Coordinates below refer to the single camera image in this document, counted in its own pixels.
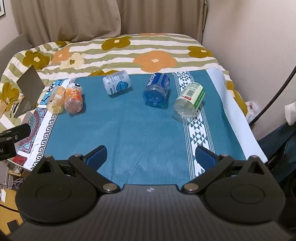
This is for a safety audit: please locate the clear cup green label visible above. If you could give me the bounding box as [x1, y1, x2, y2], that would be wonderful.
[173, 82, 205, 123]

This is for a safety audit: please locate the clear cup orange label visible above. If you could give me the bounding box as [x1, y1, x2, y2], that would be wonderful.
[64, 83, 83, 114]

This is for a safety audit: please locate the clear cup yellow label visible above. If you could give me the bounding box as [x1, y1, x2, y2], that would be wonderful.
[47, 86, 66, 114]

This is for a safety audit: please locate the white blue labelled cup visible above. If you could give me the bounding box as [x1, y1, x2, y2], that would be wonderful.
[102, 70, 131, 95]

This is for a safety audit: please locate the blue transparent plastic cup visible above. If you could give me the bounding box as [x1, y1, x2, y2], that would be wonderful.
[143, 73, 170, 108]

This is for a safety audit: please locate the white board under towel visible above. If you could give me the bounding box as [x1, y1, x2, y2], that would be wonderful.
[206, 67, 268, 163]

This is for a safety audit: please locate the blue patterned towel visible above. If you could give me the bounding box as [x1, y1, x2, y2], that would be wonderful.
[14, 70, 245, 185]

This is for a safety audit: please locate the dark blue fabric item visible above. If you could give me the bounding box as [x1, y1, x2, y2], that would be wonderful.
[257, 121, 296, 183]

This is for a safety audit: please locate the white crumpled plastic bag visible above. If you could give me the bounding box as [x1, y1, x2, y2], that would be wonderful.
[245, 101, 258, 124]

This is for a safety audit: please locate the wooden side table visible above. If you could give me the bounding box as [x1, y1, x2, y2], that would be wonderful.
[1, 188, 23, 235]

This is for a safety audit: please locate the white tissue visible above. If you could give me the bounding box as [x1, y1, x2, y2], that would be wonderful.
[285, 102, 296, 126]

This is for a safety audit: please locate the grey open laptop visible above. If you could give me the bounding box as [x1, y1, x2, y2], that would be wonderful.
[14, 65, 45, 118]

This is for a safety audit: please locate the floral striped bed quilt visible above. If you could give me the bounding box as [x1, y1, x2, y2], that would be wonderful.
[0, 33, 248, 133]

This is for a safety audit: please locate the beige curtain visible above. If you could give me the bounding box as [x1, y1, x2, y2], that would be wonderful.
[11, 0, 207, 46]

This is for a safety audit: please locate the black camera device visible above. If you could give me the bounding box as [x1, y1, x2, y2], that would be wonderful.
[0, 123, 31, 161]

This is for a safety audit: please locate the black curved cable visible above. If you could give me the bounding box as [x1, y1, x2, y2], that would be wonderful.
[248, 65, 296, 126]

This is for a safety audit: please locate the picture frame on wall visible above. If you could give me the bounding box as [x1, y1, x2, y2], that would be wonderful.
[0, 0, 6, 17]

